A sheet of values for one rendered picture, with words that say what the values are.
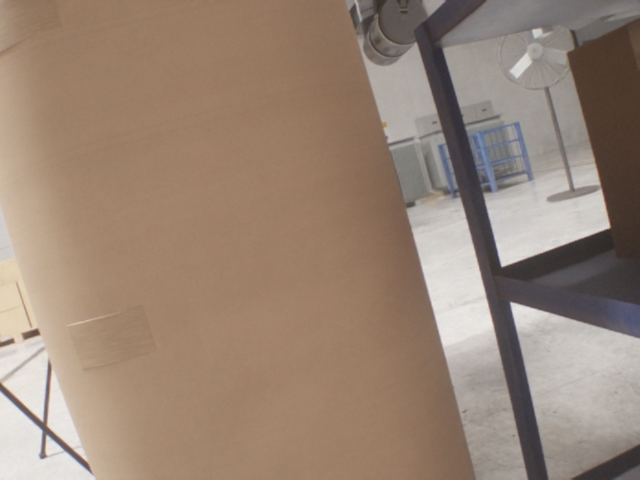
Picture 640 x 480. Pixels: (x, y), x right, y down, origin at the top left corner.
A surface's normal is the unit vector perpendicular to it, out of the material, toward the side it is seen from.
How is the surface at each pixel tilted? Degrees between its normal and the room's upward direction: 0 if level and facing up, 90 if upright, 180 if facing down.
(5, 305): 90
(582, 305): 90
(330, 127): 90
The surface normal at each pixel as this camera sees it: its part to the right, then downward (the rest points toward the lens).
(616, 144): -0.94, 0.29
